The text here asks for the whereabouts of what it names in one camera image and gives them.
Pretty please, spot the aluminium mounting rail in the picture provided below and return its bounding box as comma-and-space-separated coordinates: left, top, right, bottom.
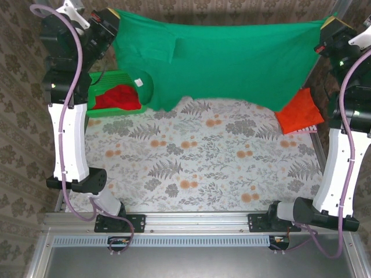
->
43, 213, 356, 234

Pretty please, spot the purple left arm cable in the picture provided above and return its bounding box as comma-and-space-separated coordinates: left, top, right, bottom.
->
30, 4, 134, 256

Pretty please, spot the grey slotted cable duct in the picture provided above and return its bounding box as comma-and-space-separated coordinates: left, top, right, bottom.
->
53, 235, 272, 247

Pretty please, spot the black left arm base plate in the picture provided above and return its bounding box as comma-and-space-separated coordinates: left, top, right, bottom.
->
94, 213, 146, 233

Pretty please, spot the floral table cover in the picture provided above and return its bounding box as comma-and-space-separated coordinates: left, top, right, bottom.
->
65, 97, 330, 214

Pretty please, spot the folded white printed t-shirt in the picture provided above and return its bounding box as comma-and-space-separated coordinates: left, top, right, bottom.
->
292, 124, 318, 134

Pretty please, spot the aluminium frame post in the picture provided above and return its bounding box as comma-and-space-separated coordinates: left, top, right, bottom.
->
31, 0, 85, 12
301, 0, 353, 87

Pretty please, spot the folded orange t-shirt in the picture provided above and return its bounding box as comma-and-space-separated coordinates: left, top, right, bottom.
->
274, 87, 325, 136

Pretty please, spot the green t-shirt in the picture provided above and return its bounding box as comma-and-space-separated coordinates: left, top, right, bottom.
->
111, 8, 337, 113

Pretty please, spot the red t-shirt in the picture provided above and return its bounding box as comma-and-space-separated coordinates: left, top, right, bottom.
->
92, 83, 143, 111

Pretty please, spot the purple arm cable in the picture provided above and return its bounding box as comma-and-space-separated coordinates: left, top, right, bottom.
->
30, 4, 134, 256
292, 49, 371, 258

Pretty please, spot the green plastic basket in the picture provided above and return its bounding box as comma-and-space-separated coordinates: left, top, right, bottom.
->
86, 69, 156, 118

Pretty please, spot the grey metal panel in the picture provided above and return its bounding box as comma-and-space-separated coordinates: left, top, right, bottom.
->
28, 234, 369, 278

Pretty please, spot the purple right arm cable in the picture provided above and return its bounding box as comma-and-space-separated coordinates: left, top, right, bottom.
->
292, 49, 371, 258

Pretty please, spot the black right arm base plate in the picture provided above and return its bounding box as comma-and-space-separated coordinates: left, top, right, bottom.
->
248, 213, 302, 233

